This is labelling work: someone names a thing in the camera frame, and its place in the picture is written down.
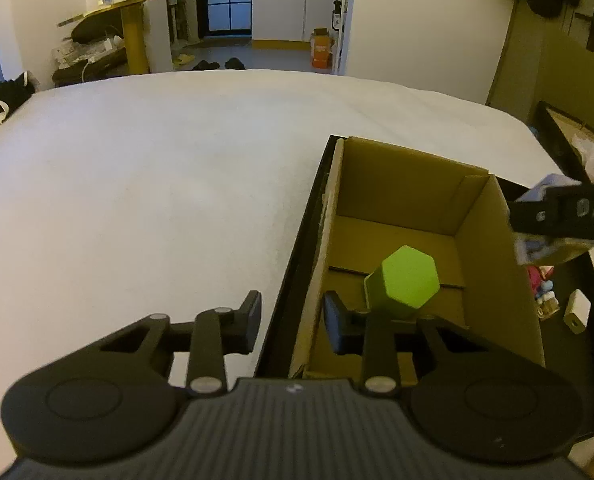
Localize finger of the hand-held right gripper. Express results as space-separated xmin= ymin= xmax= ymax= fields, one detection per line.
xmin=508 ymin=192 xmax=554 ymax=235

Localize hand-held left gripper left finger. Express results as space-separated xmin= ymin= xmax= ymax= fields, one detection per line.
xmin=84 ymin=290 xmax=262 ymax=395

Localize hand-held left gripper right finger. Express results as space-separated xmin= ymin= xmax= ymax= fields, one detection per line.
xmin=323 ymin=291 xmax=548 ymax=395

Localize white lavender small box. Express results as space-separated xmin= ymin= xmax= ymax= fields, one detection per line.
xmin=514 ymin=174 xmax=594 ymax=267

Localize pink haired figurine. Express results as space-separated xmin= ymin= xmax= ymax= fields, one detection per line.
xmin=527 ymin=264 xmax=555 ymax=292

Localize brown cardboard box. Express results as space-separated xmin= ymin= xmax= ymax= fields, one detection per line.
xmin=289 ymin=135 xmax=548 ymax=382

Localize green hexagonal block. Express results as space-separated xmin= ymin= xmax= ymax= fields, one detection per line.
xmin=363 ymin=245 xmax=436 ymax=322

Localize small brown figurine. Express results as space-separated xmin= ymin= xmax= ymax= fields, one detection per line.
xmin=534 ymin=284 xmax=562 ymax=321

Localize white wall charger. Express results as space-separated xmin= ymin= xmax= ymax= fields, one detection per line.
xmin=563 ymin=289 xmax=592 ymax=336

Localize black shallow tray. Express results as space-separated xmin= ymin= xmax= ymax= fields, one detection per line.
xmin=254 ymin=135 xmax=594 ymax=442

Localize black edged flat box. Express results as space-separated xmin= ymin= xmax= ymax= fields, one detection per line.
xmin=532 ymin=101 xmax=594 ymax=187

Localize orange box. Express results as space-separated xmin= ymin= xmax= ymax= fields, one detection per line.
xmin=310 ymin=28 xmax=334 ymax=70

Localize dark bags under table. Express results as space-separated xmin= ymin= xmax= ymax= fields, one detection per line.
xmin=52 ymin=22 xmax=128 ymax=87

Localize yellow round table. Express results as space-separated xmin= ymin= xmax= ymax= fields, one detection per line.
xmin=57 ymin=0 xmax=208 ymax=76

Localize white kitchen cabinet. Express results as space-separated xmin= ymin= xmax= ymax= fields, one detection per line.
xmin=251 ymin=0 xmax=350 ymax=52

